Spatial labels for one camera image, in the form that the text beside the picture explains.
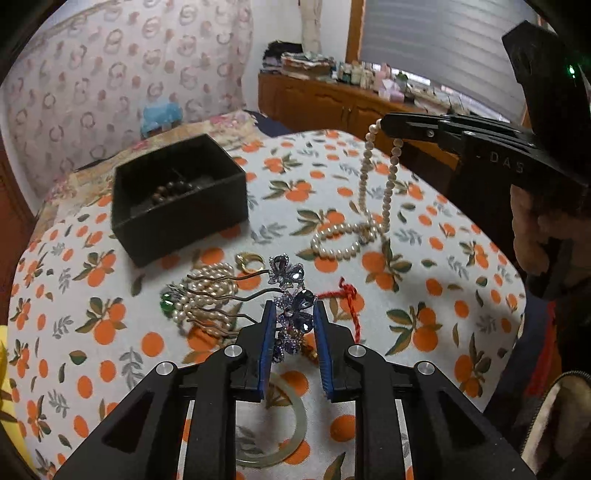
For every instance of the row of small bottles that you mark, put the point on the row of small bottles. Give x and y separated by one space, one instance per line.
397 83

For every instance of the person's right hand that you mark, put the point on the person's right hand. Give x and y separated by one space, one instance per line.
531 230

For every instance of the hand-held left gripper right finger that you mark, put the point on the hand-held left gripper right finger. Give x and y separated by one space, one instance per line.
324 353

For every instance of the black jewelry box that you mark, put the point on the black jewelry box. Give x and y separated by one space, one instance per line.
184 221

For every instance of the pearl hair comb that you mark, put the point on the pearl hair comb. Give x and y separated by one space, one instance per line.
207 295

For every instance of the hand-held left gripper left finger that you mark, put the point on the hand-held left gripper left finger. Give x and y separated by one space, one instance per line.
265 347

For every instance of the orange-print tablecloth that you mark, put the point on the orange-print tablecloth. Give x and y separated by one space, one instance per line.
115 332

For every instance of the green gem ornament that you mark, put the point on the green gem ornament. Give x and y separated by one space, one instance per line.
168 302

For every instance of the blue plush toy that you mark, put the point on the blue plush toy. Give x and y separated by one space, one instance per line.
160 117

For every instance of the pale jade bangle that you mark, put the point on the pale jade bangle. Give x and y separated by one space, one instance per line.
300 415

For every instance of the wooden cabinet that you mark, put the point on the wooden cabinet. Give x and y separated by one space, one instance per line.
314 104

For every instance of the grey window blind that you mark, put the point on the grey window blind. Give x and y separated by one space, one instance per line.
443 41

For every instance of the patterned pink curtain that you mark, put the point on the patterned pink curtain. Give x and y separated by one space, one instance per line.
115 60

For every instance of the dark zippered jacket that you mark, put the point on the dark zippered jacket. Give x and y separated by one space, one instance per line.
554 406

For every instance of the purple flower hair comb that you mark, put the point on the purple flower hair comb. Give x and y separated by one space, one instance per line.
295 304

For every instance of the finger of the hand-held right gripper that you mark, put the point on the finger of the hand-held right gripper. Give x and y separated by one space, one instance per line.
411 125
489 141

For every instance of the yellow cloth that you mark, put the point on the yellow cloth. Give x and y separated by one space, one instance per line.
9 392

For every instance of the stack of folded fabrics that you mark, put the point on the stack of folded fabrics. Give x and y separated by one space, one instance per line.
300 62

